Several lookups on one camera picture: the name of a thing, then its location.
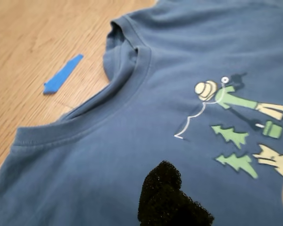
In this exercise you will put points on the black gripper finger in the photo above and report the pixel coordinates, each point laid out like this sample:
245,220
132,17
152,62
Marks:
165,200

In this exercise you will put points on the blue printed T-shirt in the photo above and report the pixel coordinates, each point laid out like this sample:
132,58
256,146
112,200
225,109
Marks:
132,141

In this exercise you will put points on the short blue tape piece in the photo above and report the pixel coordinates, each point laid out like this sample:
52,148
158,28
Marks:
61,75

